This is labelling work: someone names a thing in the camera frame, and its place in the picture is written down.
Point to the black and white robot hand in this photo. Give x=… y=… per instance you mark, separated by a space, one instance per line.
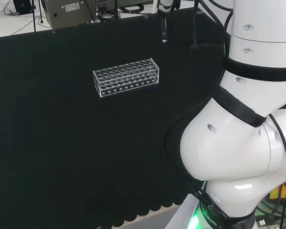
x=165 y=7

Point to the clear glass test tube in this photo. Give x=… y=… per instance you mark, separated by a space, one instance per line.
x=164 y=31

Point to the clear plastic test tube rack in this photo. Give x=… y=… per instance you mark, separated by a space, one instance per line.
x=126 y=80

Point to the grey metal equipment case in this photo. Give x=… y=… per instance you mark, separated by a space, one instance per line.
x=70 y=12

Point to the black tripod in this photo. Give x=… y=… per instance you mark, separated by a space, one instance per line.
x=35 y=14

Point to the black box device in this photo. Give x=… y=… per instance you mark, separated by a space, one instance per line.
x=22 y=7

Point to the black bench cloth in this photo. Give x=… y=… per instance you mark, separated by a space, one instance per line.
x=85 y=131

